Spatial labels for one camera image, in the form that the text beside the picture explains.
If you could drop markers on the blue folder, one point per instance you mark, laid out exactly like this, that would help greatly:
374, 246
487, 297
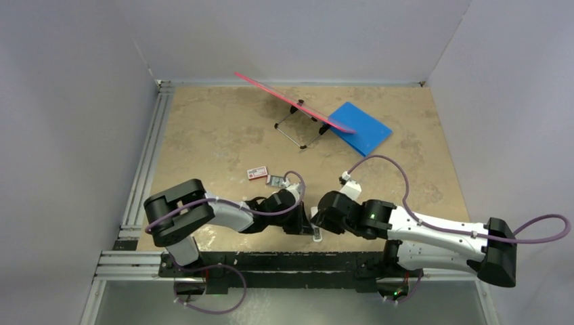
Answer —
361, 131

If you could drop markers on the pink board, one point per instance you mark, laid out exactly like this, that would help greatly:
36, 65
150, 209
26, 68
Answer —
291, 102

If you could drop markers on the red white staple box sleeve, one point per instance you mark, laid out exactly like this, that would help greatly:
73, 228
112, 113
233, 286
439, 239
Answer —
257, 173

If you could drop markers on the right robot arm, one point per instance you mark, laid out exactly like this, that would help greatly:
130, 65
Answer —
485, 250

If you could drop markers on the black base bar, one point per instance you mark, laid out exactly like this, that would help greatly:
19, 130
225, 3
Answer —
359, 271

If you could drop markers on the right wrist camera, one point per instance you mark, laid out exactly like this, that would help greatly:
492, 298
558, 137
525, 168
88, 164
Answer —
349, 187

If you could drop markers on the small white stapler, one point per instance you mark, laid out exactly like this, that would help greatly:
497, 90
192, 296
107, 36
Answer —
317, 234

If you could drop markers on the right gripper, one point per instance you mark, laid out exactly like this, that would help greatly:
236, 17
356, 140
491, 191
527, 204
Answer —
323, 221

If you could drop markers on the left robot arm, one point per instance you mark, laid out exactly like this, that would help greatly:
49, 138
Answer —
175, 214

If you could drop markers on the staple box tray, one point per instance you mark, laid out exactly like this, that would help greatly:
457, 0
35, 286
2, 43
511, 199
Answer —
276, 181

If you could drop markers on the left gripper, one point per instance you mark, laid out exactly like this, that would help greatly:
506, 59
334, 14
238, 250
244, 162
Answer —
300, 225

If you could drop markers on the black wire stand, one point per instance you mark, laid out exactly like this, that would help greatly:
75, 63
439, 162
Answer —
300, 127

